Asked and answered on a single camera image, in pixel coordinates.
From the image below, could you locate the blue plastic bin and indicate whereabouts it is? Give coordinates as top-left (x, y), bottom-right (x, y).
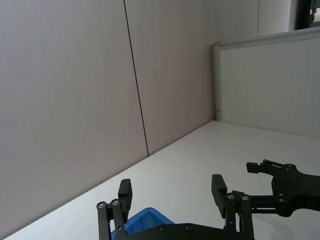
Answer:
top-left (109, 206), bottom-right (176, 238)

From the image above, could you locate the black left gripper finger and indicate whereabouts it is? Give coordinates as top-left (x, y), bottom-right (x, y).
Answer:
top-left (96, 178), bottom-right (134, 240)

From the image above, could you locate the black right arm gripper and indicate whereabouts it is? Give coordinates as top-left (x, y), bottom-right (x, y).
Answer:
top-left (211, 158), bottom-right (320, 240)

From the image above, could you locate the white partition panel grey frame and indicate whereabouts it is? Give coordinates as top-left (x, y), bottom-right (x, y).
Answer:
top-left (211, 26), bottom-right (320, 140)

